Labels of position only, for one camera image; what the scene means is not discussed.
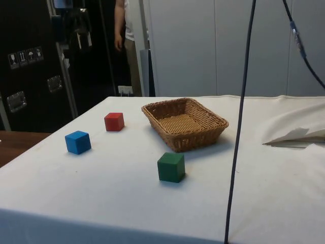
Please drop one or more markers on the red cube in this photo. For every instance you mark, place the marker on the red cube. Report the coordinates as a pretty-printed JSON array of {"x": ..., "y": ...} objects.
[{"x": 113, "y": 123}]

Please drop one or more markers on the wicker basket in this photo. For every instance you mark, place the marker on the wicker basket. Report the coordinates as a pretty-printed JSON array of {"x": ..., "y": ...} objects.
[{"x": 177, "y": 122}]

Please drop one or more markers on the green cube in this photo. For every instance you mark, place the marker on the green cube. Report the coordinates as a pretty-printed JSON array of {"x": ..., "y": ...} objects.
[{"x": 168, "y": 169}]

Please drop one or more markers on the blue cube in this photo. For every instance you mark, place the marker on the blue cube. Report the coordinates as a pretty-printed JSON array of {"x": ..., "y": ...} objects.
[{"x": 76, "y": 143}]

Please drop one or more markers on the pale grey locker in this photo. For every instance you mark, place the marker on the pale grey locker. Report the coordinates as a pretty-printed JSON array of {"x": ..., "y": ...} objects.
[
  {"x": 182, "y": 50},
  {"x": 228, "y": 50},
  {"x": 317, "y": 38}
]

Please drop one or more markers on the person in white shirt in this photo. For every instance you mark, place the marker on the person in white shirt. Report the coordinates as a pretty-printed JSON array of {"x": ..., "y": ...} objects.
[{"x": 129, "y": 25}]

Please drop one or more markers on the black cabinet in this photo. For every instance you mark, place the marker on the black cabinet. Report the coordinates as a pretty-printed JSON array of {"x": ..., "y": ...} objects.
[{"x": 30, "y": 38}]

